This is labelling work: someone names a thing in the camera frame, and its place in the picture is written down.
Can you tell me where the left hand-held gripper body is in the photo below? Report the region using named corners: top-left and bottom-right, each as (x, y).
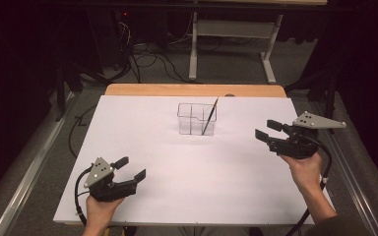
top-left (83, 156), bottom-right (139, 203)

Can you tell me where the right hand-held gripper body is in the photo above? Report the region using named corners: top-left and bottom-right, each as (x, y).
top-left (267, 110), bottom-right (347, 160)

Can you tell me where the black pen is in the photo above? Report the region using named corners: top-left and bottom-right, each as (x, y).
top-left (201, 96), bottom-right (220, 137)

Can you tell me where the clear acrylic organizer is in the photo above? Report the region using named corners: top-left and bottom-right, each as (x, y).
top-left (176, 102), bottom-right (219, 137)

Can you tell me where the person's left hand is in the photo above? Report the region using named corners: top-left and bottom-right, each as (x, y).
top-left (85, 196), bottom-right (126, 229)

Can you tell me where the person's right hand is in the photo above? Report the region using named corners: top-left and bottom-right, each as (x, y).
top-left (280, 151), bottom-right (324, 197)

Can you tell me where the black tripod stand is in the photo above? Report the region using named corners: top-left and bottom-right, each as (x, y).
top-left (52, 61), bottom-right (84, 123)
top-left (284, 69), bottom-right (340, 136)

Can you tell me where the person's dark sleeve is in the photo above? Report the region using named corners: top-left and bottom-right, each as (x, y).
top-left (303, 214), bottom-right (372, 236)

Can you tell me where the black computer tower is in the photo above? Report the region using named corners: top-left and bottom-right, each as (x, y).
top-left (87, 8), bottom-right (133, 73)

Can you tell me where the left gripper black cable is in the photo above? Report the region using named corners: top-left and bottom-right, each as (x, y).
top-left (74, 166), bottom-right (95, 227)

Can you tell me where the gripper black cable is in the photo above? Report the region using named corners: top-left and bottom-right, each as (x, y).
top-left (74, 166), bottom-right (95, 227)
top-left (284, 134), bottom-right (333, 236)

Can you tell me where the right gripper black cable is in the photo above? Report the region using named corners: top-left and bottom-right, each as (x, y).
top-left (284, 134), bottom-right (333, 236)

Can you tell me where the black floor cable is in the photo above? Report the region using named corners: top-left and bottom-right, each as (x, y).
top-left (67, 103), bottom-right (98, 159)

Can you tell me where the aluminium floor rail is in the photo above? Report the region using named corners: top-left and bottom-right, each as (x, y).
top-left (0, 92), bottom-right (77, 236)
top-left (310, 100), bottom-right (378, 236)

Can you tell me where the white metal desk frame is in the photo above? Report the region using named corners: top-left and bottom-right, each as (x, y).
top-left (188, 11), bottom-right (284, 85)

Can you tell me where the tangle of floor cables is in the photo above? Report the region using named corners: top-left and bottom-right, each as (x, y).
top-left (111, 19), bottom-right (196, 85)

